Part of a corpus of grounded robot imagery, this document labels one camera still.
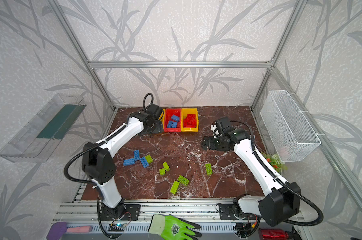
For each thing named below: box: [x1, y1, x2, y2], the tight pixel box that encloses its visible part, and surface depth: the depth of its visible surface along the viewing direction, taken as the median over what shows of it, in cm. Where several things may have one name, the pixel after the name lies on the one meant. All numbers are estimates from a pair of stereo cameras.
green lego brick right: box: [205, 163, 213, 175], surface depth 88 cm
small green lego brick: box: [159, 168, 166, 176], surface depth 88 cm
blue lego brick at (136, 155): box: [134, 149, 140, 161], surface depth 94 cm
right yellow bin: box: [181, 108, 199, 132], surface depth 110 cm
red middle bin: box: [164, 108, 182, 132], surface depth 110 cm
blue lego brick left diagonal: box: [140, 156, 149, 168], surface depth 93 cm
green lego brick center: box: [162, 161, 170, 172], surface depth 89 cm
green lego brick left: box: [145, 154, 154, 164], surface depth 93 cm
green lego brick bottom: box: [170, 180, 180, 195], surface depth 82 cm
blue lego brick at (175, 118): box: [171, 114, 180, 122], surface depth 113 cm
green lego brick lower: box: [177, 174, 190, 186], surface depth 86 cm
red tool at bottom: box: [258, 228, 290, 240], surface depth 66 cm
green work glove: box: [148, 214, 202, 240], surface depth 70 cm
